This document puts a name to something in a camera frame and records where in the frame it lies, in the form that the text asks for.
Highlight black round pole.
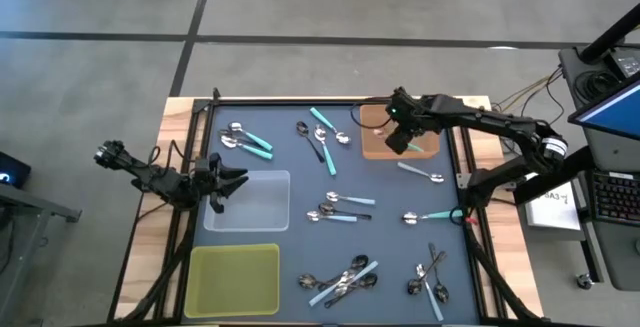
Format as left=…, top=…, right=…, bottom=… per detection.
left=578, top=2, right=640, bottom=64

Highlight black right camera cable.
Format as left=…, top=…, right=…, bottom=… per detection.
left=348, top=97, right=396, bottom=131

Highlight clear plastic bin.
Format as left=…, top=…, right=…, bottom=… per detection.
left=202, top=169, right=292, bottom=233

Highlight black camera cable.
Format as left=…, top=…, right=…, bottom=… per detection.
left=348, top=97, right=396, bottom=131
left=147, top=139, right=197, bottom=178

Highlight black power adapter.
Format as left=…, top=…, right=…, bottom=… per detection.
left=602, top=48, right=640, bottom=79

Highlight yellow plastic bin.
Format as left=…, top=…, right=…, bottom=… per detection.
left=183, top=242, right=282, bottom=319

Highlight white paper sheet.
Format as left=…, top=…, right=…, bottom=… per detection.
left=523, top=172, right=582, bottom=232

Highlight grey equipment cart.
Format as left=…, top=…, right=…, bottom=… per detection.
left=558, top=45, right=640, bottom=292

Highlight yellow and black cables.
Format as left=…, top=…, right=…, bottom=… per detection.
left=492, top=65, right=566, bottom=118

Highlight monitor with blue screen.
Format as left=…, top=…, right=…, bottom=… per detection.
left=567, top=74, right=640, bottom=142

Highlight black left camera cable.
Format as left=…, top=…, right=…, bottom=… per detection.
left=147, top=139, right=197, bottom=178

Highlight black device with blue light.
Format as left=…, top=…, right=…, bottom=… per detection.
left=0, top=150, right=32, bottom=190

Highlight coiled black cable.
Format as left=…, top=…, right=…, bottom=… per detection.
left=573, top=69, right=609, bottom=102

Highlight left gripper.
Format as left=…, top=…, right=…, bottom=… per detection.
left=192, top=152, right=250, bottom=203

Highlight large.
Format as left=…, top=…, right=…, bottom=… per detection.
left=298, top=269, right=354, bottom=291

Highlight grey metal stand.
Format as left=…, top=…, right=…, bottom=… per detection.
left=0, top=182, right=83, bottom=327

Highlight black diagonal bar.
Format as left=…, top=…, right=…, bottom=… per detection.
left=512, top=145, right=596, bottom=206

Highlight black backlit keyboard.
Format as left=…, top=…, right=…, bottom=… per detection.
left=591, top=170, right=640, bottom=227

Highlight black aluminium table frame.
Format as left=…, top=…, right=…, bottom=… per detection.
left=107, top=86, right=544, bottom=327

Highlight orange plastic bin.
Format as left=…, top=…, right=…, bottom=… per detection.
left=359, top=103, right=442, bottom=161

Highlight dark blue table mat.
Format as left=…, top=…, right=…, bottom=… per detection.
left=192, top=104, right=481, bottom=324

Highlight teal-handled silver spoon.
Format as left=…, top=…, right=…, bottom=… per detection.
left=220, top=134, right=275, bottom=161
left=372, top=126, right=426, bottom=153
left=227, top=121, right=275, bottom=152
left=313, top=124, right=338, bottom=177
left=401, top=208, right=465, bottom=226
left=308, top=106, right=352, bottom=146

